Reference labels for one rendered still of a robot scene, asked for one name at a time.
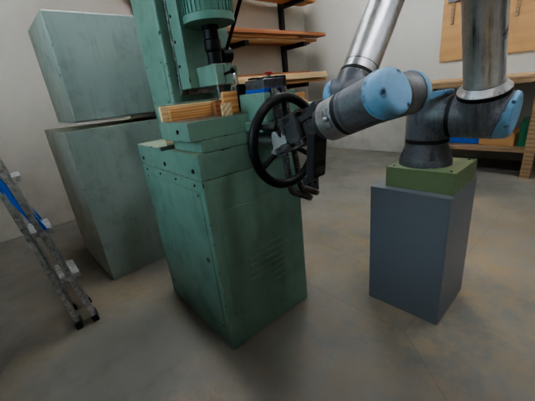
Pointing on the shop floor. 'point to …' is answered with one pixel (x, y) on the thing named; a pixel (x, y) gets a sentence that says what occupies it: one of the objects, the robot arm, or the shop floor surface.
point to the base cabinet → (232, 247)
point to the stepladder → (17, 205)
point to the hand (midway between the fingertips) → (276, 153)
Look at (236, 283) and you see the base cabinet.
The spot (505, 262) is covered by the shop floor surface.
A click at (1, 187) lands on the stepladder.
